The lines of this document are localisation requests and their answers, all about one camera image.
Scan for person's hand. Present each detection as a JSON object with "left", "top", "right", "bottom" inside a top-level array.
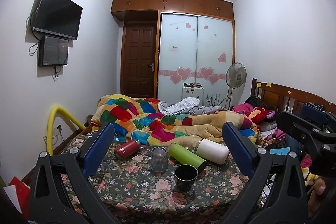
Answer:
[{"left": 308, "top": 177, "right": 327, "bottom": 218}]

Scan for pink clothing pile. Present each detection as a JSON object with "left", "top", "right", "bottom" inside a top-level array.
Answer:
[{"left": 231, "top": 103, "right": 254, "bottom": 116}]

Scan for white thermos bottle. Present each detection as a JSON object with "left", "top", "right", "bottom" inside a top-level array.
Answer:
[{"left": 196, "top": 139, "right": 230, "bottom": 165}]

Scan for grey white crumpled sheet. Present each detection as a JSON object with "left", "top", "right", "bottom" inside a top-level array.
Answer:
[{"left": 158, "top": 97, "right": 227, "bottom": 115}]

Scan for brown overhead cabinets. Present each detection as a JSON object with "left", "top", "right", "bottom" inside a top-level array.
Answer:
[{"left": 111, "top": 0, "right": 234, "bottom": 21}]

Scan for yellow foam tube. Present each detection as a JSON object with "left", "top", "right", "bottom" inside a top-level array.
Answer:
[{"left": 44, "top": 105, "right": 86, "bottom": 155}]

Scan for dark green cup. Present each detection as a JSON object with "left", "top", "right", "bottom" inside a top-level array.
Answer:
[{"left": 174, "top": 164, "right": 198, "bottom": 192}]

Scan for standing electric fan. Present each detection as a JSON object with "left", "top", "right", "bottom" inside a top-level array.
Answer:
[{"left": 225, "top": 63, "right": 247, "bottom": 109}]

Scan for dry twig decoration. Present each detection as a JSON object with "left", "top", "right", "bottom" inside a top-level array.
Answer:
[{"left": 206, "top": 93, "right": 226, "bottom": 106}]

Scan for lime green bottle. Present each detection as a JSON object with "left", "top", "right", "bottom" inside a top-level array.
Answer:
[{"left": 168, "top": 143, "right": 207, "bottom": 173}]

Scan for colourful patchwork blanket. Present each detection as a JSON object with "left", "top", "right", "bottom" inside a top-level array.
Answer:
[{"left": 91, "top": 94, "right": 260, "bottom": 147}]

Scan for white small cabinet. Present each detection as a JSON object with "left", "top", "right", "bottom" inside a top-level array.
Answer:
[{"left": 181, "top": 83, "right": 204, "bottom": 105}]

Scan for floral table cloth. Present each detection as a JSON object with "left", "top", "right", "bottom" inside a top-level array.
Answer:
[{"left": 88, "top": 143, "right": 248, "bottom": 223}]

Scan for black wall television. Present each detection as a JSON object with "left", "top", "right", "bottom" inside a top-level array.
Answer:
[{"left": 33, "top": 0, "right": 83, "bottom": 40}]

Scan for red plush toy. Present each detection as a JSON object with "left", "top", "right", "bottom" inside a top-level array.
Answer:
[{"left": 248, "top": 107, "right": 276, "bottom": 124}]

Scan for red thermos bottle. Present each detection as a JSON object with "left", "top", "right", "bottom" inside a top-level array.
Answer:
[{"left": 114, "top": 140, "right": 141, "bottom": 160}]

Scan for small black wall monitor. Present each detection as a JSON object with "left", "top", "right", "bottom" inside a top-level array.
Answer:
[{"left": 38, "top": 35, "right": 69, "bottom": 67}]

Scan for brown wooden door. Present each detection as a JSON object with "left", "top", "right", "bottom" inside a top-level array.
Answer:
[{"left": 120, "top": 21, "right": 157, "bottom": 98}]

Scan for white sliding wardrobe doors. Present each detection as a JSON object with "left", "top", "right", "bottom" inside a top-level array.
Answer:
[{"left": 157, "top": 13, "right": 234, "bottom": 107}]

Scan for wooden bed headboard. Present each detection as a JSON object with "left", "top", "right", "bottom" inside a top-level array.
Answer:
[{"left": 251, "top": 79, "right": 335, "bottom": 114}]

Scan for clear glass cup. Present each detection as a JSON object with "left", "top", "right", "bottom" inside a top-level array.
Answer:
[{"left": 150, "top": 147, "right": 169, "bottom": 173}]

